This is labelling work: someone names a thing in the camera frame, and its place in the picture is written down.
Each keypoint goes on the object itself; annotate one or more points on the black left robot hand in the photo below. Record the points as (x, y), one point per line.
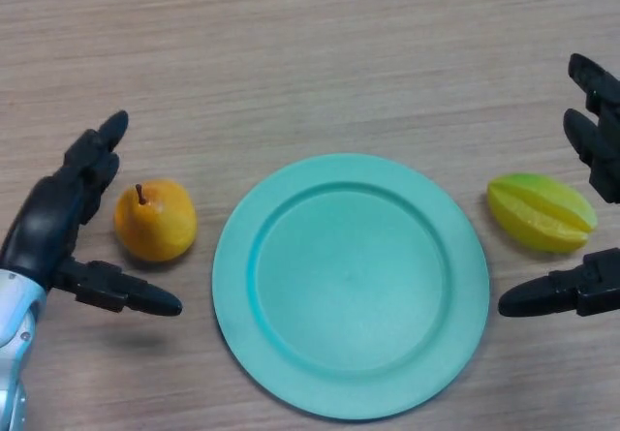
(43, 223)

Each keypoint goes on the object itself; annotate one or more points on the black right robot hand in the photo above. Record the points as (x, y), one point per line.
(537, 298)

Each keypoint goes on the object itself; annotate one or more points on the yellow orange pear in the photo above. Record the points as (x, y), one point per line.
(155, 227)

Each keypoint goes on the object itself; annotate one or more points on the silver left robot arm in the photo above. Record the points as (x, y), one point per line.
(14, 344)

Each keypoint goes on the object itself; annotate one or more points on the teal green round plate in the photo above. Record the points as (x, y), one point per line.
(349, 295)

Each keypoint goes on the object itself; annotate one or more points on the yellow green starfruit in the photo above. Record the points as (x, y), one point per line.
(542, 213)

